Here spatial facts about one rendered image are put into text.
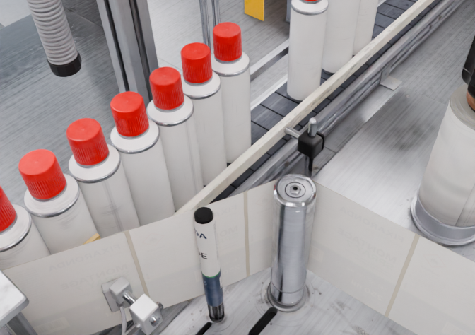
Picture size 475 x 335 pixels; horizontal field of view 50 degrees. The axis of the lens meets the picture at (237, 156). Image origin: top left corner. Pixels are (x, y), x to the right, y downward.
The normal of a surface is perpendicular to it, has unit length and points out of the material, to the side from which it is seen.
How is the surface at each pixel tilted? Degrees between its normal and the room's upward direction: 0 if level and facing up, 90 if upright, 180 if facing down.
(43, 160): 2
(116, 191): 90
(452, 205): 88
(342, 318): 0
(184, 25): 0
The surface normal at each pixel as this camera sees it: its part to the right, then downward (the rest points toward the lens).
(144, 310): -0.04, -0.69
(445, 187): -0.76, 0.52
